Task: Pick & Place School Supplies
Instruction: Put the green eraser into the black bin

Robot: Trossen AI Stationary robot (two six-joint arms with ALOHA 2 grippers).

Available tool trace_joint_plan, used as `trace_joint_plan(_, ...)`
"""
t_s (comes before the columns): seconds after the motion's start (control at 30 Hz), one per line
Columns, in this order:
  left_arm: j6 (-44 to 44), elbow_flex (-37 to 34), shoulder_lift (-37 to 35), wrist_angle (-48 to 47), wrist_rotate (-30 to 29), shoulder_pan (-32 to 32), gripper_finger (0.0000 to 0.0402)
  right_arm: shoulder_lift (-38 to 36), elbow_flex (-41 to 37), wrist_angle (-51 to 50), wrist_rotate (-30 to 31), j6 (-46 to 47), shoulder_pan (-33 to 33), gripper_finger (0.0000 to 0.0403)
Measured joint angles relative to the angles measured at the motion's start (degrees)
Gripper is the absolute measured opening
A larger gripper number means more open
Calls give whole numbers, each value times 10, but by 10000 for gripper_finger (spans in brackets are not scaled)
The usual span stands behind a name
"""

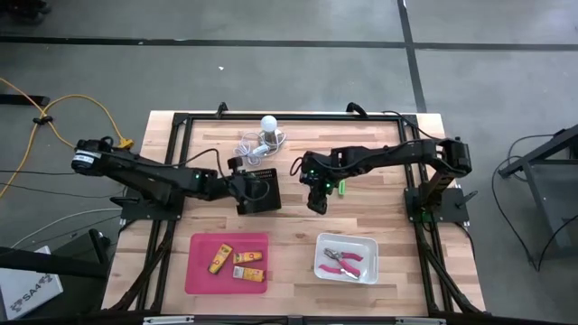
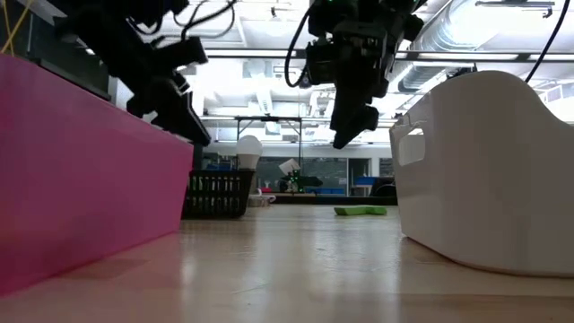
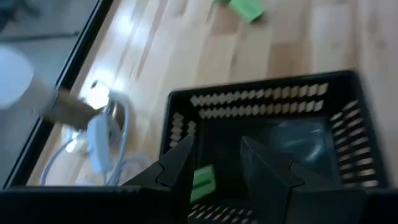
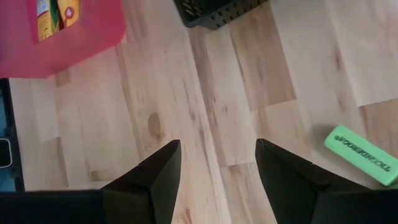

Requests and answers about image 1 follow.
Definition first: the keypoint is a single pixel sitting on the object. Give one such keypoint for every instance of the grey metal bracket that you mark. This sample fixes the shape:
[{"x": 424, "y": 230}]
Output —
[
  {"x": 167, "y": 320},
  {"x": 420, "y": 321}
]

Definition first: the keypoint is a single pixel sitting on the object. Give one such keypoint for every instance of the black floor bar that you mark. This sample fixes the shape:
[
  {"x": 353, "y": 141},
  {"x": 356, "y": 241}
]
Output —
[{"x": 27, "y": 100}]

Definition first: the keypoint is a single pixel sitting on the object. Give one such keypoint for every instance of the green eraser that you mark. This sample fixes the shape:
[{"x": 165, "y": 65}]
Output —
[{"x": 342, "y": 187}]

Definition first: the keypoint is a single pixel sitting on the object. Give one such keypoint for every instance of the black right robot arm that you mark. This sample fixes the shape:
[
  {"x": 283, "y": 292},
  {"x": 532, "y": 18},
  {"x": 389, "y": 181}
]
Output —
[{"x": 397, "y": 153}]

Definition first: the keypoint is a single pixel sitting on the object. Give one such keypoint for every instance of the white plastic bin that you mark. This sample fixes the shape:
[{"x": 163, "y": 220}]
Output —
[{"x": 370, "y": 244}]

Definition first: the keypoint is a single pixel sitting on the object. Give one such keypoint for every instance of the black slotted plastic basket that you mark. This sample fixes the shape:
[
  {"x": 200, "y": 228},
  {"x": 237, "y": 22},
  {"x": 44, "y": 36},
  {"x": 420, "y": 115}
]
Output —
[{"x": 272, "y": 198}]

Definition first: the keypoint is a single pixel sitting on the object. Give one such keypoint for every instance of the black floor stand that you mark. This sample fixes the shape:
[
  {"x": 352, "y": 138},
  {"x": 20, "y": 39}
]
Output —
[{"x": 54, "y": 266}]

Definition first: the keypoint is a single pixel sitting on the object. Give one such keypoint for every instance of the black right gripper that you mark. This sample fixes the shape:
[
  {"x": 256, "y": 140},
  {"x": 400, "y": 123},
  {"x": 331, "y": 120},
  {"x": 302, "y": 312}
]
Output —
[{"x": 332, "y": 173}]

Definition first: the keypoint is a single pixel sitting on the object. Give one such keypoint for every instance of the white light bulb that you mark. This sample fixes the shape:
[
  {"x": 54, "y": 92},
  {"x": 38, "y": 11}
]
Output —
[{"x": 268, "y": 123}]

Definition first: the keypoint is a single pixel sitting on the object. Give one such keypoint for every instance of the white printed box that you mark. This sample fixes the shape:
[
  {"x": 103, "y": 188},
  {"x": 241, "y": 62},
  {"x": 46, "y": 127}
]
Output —
[{"x": 27, "y": 289}]

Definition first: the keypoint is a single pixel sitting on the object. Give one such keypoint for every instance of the pink plastic tray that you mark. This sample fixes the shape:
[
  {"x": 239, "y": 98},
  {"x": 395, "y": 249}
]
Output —
[{"x": 198, "y": 280}]

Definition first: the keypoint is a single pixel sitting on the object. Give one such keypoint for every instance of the black metal table frame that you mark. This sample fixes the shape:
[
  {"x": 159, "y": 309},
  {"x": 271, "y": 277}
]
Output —
[{"x": 293, "y": 117}]

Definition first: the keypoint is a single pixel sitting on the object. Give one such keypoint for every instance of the yellow tube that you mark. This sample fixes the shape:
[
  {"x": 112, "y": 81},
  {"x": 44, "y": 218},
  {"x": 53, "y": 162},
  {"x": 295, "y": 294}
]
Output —
[{"x": 220, "y": 258}]

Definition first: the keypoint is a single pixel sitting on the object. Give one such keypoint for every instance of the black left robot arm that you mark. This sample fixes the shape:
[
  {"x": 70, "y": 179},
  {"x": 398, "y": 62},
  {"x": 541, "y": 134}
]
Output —
[{"x": 149, "y": 173}]

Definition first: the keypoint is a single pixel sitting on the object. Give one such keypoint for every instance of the black metal cart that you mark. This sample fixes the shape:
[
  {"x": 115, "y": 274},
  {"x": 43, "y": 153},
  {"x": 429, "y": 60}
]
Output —
[{"x": 555, "y": 207}]

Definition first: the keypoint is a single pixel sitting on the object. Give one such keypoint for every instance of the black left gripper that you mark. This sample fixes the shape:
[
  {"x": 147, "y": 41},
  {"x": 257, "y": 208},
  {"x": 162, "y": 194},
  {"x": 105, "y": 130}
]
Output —
[{"x": 244, "y": 189}]

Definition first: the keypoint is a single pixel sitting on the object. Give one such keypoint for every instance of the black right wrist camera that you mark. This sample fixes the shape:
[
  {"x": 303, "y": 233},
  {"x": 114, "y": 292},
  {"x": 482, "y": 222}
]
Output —
[{"x": 311, "y": 168}]

